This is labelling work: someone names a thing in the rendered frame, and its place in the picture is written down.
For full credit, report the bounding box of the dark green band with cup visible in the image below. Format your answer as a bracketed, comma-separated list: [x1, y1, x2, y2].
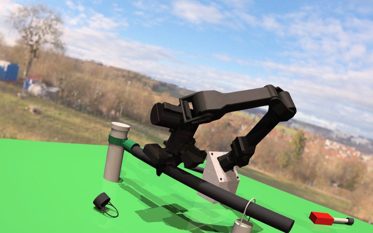
[108, 134, 140, 154]

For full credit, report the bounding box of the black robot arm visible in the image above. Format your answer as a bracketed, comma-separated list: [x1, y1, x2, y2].
[150, 84, 297, 172]

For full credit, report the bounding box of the beige cylinder with white cap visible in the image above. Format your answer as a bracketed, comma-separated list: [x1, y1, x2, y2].
[103, 122, 130, 182]

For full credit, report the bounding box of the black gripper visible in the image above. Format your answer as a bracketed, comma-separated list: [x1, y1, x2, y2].
[142, 128, 195, 176]

